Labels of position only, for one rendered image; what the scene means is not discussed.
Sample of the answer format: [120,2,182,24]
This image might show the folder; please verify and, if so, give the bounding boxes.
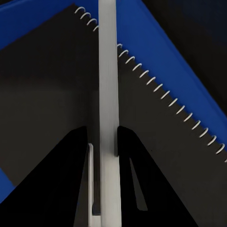
[0,0,227,204]

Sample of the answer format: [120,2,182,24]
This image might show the notebook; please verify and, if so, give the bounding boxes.
[0,3,227,227]

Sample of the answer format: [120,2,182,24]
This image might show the pen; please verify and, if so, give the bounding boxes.
[88,0,122,227]

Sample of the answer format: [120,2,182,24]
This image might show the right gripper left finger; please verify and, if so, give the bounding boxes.
[0,126,88,227]

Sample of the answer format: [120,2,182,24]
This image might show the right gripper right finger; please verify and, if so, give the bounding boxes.
[119,126,198,227]

